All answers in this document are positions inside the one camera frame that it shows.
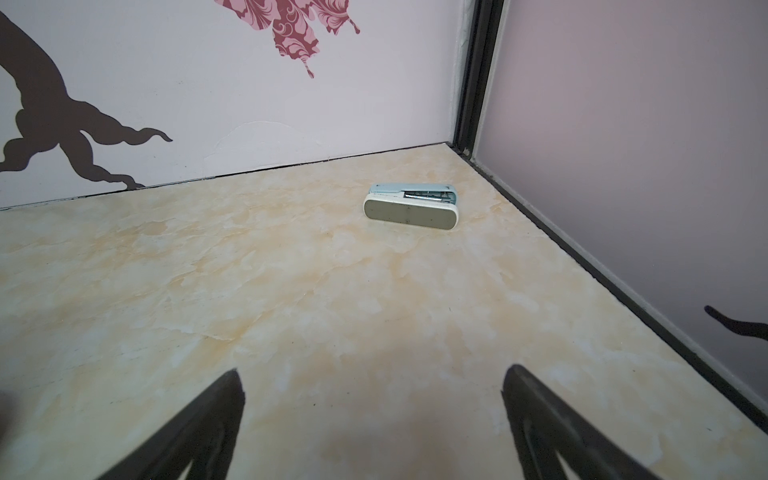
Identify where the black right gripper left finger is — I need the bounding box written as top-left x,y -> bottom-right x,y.
101,369 -> 246,479

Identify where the silver metal box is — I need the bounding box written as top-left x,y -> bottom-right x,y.
363,183 -> 459,230

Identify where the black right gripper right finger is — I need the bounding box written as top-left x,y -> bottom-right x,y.
501,364 -> 657,479

